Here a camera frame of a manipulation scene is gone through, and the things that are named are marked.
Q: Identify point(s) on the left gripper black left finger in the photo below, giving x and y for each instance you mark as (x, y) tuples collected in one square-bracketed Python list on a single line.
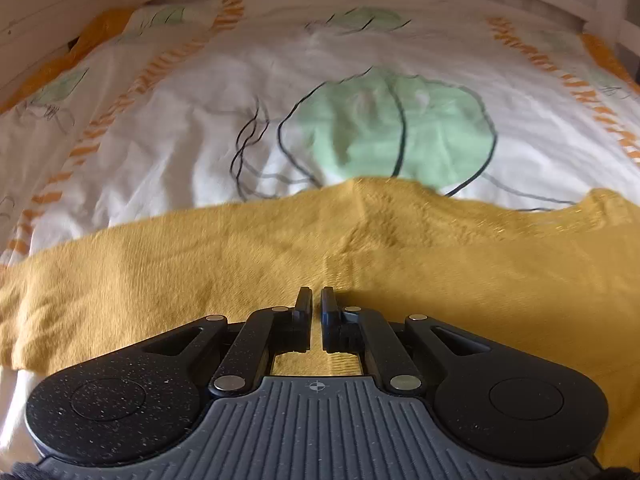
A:
[(263, 336)]

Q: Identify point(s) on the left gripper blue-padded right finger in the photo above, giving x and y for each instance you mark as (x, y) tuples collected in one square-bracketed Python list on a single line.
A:
[(367, 334)]

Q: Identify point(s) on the mustard yellow knitted sweater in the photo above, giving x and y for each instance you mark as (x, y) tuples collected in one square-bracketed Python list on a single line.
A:
[(563, 285)]

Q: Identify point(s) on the white leaf-print duvet cover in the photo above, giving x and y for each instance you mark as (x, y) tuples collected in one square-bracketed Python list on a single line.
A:
[(245, 101)]

